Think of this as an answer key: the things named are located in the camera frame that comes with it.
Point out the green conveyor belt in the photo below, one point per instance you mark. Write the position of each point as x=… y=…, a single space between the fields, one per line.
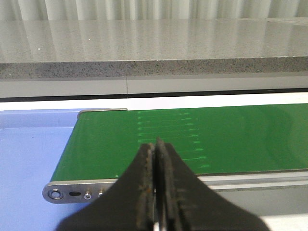
x=213 y=140

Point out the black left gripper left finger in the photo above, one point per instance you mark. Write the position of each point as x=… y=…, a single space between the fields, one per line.
x=128 y=205

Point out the grey conveyor frame rail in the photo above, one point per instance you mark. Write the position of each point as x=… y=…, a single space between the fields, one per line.
x=81 y=191

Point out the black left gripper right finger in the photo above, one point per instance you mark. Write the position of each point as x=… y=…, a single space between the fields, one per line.
x=190 y=205

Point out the white pleated curtain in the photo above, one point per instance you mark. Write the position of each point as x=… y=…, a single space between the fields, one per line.
x=29 y=10

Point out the grey stone counter slab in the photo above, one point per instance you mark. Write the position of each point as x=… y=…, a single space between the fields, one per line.
x=126 y=48

